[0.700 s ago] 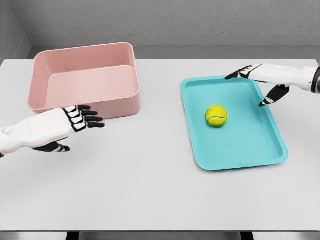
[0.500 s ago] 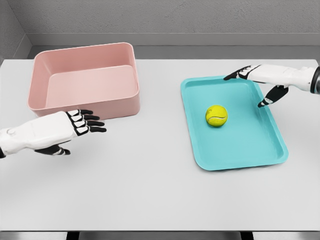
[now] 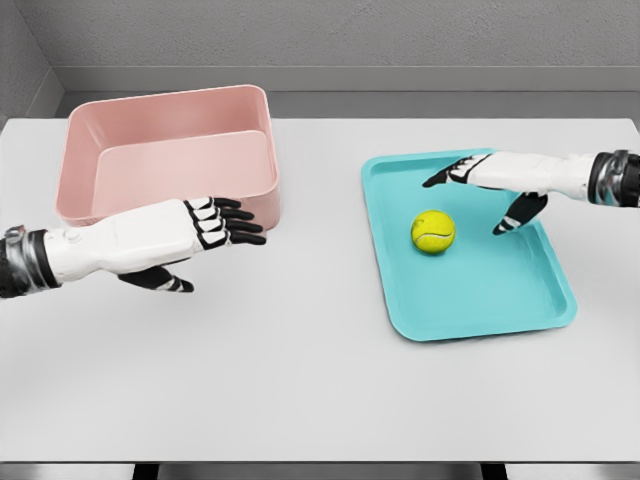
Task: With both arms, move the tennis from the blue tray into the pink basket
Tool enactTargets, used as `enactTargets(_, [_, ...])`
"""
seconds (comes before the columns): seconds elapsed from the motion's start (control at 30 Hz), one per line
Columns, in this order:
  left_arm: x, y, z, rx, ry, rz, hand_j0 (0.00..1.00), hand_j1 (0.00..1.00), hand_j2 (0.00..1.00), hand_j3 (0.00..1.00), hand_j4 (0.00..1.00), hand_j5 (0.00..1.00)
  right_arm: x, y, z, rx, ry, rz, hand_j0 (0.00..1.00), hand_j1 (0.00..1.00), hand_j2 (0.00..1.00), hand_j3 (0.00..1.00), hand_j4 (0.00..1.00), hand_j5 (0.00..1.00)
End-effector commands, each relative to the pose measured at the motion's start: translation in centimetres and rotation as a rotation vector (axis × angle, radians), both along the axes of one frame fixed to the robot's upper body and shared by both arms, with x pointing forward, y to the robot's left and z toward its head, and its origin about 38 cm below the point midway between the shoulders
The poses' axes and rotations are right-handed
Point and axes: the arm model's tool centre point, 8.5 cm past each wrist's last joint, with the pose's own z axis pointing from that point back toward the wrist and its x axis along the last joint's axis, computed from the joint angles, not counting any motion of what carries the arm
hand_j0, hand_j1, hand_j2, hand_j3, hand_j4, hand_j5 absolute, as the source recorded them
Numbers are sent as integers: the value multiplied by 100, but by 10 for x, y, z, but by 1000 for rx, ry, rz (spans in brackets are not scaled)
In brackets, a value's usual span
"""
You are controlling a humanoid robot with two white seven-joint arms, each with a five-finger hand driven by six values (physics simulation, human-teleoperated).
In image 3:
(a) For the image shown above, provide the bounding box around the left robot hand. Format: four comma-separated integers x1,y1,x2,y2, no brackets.
101,196,268,295

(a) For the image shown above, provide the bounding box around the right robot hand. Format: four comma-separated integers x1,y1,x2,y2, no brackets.
422,152,550,237

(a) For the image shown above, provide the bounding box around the pink basket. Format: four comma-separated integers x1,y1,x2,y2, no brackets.
53,84,280,234

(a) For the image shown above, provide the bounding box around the yellow tennis ball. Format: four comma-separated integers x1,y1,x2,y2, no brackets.
410,209,457,255

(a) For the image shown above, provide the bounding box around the blue tray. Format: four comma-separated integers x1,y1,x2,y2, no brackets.
360,147,579,344

